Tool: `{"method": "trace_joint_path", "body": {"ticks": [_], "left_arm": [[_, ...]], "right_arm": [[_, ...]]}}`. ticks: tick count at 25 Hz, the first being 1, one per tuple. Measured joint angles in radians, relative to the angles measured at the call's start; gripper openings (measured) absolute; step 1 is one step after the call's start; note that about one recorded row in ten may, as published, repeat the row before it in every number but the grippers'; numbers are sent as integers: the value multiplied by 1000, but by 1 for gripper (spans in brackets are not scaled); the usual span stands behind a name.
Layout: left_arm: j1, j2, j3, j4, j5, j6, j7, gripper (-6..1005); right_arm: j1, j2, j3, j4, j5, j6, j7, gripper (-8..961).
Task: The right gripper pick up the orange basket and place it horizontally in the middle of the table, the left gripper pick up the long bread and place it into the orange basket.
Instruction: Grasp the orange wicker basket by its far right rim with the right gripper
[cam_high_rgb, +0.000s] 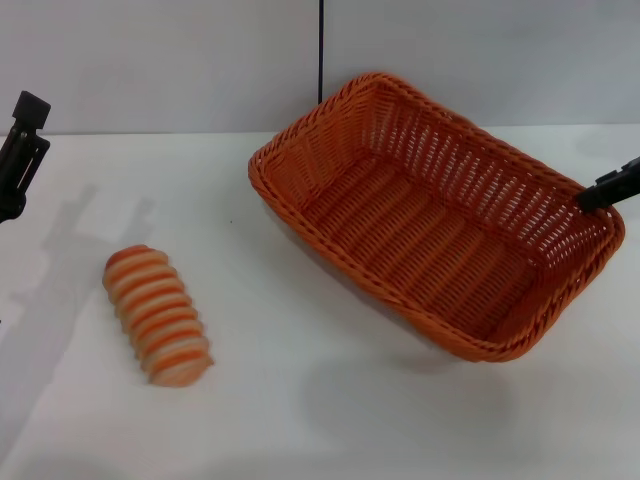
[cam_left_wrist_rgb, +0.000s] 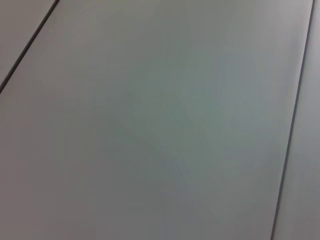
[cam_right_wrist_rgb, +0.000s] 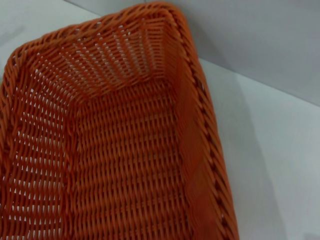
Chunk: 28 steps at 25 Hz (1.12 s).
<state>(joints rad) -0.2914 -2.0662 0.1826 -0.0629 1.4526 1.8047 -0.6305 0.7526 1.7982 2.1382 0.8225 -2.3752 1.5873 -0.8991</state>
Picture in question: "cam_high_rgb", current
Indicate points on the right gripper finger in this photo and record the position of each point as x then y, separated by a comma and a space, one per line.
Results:
607, 192

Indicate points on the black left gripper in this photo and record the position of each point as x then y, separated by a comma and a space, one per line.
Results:
9, 207

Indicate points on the orange woven plastic basket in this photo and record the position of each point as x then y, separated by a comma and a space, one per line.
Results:
410, 240

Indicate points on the striped orange toy bread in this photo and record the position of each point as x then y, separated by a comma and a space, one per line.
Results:
157, 320

